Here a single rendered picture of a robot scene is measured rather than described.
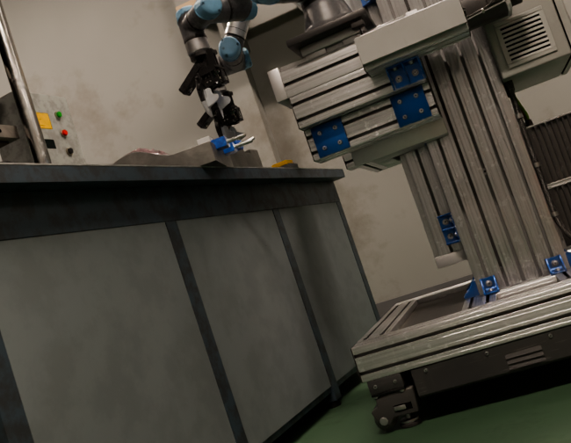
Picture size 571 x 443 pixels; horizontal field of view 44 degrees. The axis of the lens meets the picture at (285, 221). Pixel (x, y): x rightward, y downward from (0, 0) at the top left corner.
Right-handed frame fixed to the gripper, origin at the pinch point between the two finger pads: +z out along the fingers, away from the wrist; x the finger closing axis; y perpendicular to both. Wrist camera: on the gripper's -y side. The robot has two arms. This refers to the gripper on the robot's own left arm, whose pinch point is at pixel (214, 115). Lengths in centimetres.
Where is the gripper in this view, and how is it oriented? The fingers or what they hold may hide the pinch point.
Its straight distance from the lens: 229.2
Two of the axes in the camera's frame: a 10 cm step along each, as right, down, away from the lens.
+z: 3.2, 9.4, -0.7
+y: 8.6, -3.2, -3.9
